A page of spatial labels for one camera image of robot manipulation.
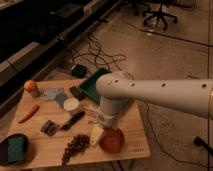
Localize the dark brown block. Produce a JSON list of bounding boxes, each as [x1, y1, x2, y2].
[[69, 86, 85, 101]]

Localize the orange-brown bowl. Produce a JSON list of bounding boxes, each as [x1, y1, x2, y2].
[[99, 128, 125, 153]]

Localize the orange carrot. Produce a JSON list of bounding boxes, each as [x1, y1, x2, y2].
[[18, 104, 40, 124]]

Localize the wooden chopsticks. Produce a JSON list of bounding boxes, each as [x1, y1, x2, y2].
[[83, 106, 98, 118]]

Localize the white paper cup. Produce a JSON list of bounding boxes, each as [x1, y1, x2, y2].
[[63, 98, 80, 115]]

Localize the teal sponge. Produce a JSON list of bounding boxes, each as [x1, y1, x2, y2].
[[8, 137, 24, 163]]

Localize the grey-blue cloth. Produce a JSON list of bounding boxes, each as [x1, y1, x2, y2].
[[43, 88, 68, 107]]

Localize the black floor cables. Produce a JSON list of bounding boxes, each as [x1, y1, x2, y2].
[[63, 33, 128, 73]]

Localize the orange-lidded jar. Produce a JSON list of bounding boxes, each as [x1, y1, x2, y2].
[[24, 80, 40, 98]]

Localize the green plastic tray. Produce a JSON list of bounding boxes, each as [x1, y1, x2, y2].
[[78, 68, 109, 104]]

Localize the black office chair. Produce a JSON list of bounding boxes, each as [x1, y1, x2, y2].
[[143, 0, 178, 31]]

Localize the small grey brush block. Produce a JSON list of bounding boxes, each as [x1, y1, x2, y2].
[[41, 120, 59, 136]]

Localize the black object floor right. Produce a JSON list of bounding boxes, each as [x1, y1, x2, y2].
[[193, 136, 213, 156]]

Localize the black power adapter box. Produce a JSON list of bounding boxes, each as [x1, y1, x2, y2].
[[71, 64, 87, 78]]

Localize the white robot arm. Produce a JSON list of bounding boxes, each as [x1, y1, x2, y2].
[[96, 71, 213, 127]]

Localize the dark purple grape bunch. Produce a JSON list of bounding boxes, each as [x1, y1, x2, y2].
[[62, 134, 90, 166]]

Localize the dark plate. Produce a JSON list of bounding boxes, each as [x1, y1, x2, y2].
[[0, 133, 29, 167]]

